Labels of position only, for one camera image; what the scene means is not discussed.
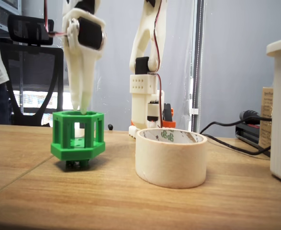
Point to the green hexagonal printed component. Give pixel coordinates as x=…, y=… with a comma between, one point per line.
x=70, y=152

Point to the black mesh office chair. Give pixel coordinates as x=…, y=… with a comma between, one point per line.
x=32, y=60

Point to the small black clamp knob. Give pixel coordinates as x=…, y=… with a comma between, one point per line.
x=110, y=127

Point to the orange and black table clamp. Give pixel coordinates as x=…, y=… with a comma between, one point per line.
x=168, y=112

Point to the grey metal pole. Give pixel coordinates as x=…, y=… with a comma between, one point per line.
x=198, y=60

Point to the small white clip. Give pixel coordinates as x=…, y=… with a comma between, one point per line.
x=194, y=111

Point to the beige masking tape roll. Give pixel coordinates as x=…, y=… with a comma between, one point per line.
x=169, y=163

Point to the black power plug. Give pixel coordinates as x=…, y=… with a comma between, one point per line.
x=250, y=114

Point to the black power supply box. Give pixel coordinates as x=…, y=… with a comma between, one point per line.
x=246, y=134

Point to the brown cardboard box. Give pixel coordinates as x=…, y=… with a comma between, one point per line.
x=266, y=115

